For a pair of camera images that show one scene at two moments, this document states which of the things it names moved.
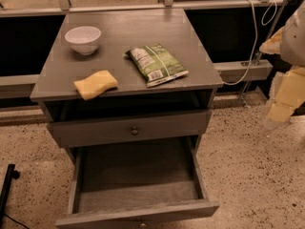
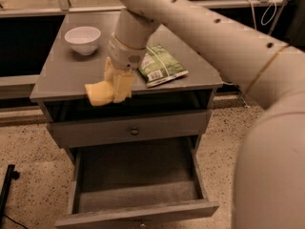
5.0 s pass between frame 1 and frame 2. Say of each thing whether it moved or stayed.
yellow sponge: moved
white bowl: stayed
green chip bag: stayed
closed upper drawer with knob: stayed
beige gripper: moved
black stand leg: stayed
